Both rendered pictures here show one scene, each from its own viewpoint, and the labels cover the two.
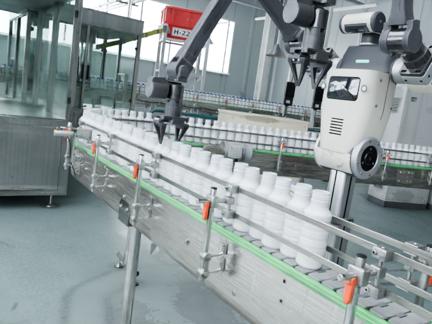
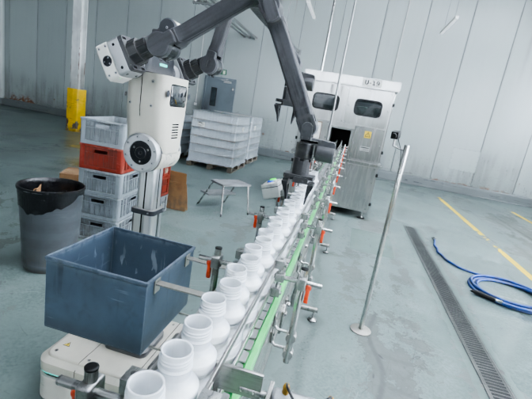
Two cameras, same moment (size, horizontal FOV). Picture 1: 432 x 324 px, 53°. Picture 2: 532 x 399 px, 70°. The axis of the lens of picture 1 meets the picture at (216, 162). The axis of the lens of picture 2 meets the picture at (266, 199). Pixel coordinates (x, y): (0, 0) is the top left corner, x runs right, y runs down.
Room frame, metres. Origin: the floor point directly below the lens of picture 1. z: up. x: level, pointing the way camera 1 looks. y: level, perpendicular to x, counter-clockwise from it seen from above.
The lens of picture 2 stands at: (2.44, 0.98, 1.44)
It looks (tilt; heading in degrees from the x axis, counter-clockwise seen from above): 14 degrees down; 225
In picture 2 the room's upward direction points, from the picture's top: 10 degrees clockwise
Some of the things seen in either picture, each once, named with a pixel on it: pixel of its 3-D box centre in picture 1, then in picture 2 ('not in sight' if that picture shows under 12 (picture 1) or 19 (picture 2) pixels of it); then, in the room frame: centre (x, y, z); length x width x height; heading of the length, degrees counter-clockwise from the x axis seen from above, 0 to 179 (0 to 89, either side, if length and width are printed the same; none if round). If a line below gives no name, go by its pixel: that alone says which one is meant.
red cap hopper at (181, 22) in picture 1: (177, 88); not in sight; (8.36, 0.91, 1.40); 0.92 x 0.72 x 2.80; 106
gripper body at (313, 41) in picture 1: (313, 43); (289, 96); (1.20, -0.21, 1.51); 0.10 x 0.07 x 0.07; 124
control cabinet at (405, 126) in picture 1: (406, 147); not in sight; (7.01, -3.02, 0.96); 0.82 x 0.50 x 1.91; 106
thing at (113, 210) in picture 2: not in sight; (113, 199); (0.97, -2.54, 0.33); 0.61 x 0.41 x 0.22; 40
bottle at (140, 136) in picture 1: (139, 150); (277, 241); (1.68, 0.30, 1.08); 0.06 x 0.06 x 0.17
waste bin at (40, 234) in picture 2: not in sight; (51, 225); (1.65, -2.01, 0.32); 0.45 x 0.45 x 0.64
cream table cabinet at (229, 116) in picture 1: (256, 158); not in sight; (5.88, -0.54, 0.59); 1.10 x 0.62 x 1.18; 106
